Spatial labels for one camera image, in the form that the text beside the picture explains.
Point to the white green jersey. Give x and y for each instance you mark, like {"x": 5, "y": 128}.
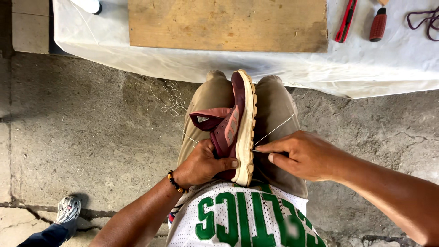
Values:
{"x": 240, "y": 216}

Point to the white bottle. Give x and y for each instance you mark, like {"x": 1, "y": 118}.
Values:
{"x": 90, "y": 6}

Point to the red utility knife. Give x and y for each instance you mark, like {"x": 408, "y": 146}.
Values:
{"x": 345, "y": 20}

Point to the purple shoelace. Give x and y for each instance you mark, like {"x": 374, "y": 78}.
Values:
{"x": 427, "y": 21}

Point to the white stitching thread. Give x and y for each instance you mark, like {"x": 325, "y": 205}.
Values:
{"x": 175, "y": 99}

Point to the wooden board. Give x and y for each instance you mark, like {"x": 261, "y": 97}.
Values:
{"x": 228, "y": 24}

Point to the white table cloth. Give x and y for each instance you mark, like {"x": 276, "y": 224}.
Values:
{"x": 377, "y": 65}

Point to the maroon pink sneaker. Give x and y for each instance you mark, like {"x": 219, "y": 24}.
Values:
{"x": 236, "y": 127}

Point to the metal stitching awl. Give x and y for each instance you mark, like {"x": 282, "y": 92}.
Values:
{"x": 260, "y": 151}

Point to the person's right hand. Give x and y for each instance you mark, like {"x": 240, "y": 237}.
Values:
{"x": 301, "y": 156}

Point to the person's left hand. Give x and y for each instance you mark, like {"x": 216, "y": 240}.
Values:
{"x": 198, "y": 165}

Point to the khaki trousers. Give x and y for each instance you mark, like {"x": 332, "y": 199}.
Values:
{"x": 277, "y": 130}

